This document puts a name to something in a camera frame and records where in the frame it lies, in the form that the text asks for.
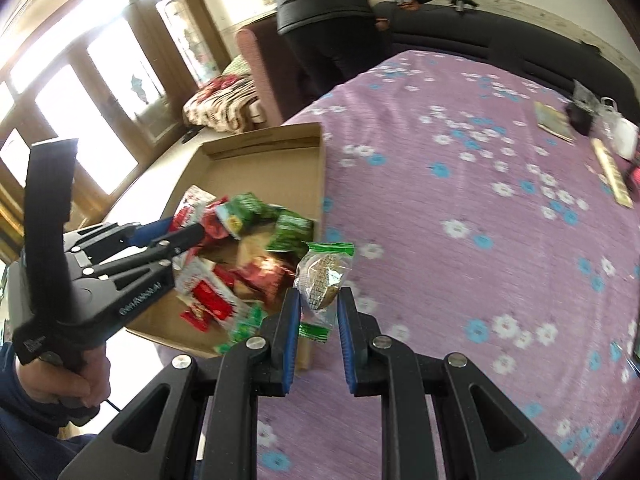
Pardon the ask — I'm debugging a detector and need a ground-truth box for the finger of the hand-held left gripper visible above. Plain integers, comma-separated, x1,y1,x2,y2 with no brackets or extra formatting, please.
64,218,175,257
84,222,209,282

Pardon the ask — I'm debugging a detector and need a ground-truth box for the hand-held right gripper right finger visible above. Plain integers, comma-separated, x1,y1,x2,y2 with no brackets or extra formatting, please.
336,285,581,480

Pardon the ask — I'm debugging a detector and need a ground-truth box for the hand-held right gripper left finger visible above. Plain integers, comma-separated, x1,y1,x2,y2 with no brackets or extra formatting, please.
57,289,302,480

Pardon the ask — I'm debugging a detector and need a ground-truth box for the round brown cake packet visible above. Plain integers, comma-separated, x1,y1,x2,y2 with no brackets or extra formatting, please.
294,241,356,345

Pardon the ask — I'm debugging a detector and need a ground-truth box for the pile of mixed snack packets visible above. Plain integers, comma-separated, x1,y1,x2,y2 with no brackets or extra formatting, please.
170,185,321,356

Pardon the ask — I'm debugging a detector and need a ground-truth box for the brown cardboard box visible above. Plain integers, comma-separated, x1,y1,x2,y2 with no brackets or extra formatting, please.
125,122,328,376

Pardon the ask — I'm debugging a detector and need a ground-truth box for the person's left forearm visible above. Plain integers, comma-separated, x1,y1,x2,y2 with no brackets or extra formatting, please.
0,342,101,480

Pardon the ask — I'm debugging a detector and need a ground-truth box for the person's left hand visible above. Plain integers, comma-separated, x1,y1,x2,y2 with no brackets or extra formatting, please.
15,347,113,423

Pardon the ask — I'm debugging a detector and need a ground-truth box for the purple floral bedsheet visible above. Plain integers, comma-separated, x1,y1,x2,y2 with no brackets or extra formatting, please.
150,50,640,480

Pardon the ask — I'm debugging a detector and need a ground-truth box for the red floral blanket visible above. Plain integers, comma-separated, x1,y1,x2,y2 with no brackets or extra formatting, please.
182,55,263,134

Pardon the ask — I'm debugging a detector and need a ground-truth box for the wooden glazed door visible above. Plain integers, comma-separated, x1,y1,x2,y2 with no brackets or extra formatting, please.
0,0,231,241

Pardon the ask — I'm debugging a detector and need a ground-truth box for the pink armchair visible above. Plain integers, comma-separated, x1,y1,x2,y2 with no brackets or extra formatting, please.
235,25,301,127

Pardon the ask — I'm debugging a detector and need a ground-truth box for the green paper booklet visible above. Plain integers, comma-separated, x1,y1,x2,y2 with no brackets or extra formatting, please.
532,101,577,145

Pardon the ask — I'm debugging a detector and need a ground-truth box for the cream cosmetic tube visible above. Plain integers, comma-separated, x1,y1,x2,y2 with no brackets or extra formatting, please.
590,137,634,208

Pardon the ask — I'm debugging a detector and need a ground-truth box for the small black case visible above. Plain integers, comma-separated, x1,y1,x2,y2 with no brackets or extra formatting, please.
565,100,596,136

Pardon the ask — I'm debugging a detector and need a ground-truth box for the black padded sofa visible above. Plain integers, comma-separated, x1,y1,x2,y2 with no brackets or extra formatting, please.
375,0,640,126

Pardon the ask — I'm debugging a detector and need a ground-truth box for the white round lid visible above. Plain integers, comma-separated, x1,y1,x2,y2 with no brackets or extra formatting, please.
611,117,640,161

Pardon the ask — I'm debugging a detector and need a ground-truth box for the clear plastic wrapper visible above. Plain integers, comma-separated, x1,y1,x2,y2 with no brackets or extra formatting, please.
572,80,621,126

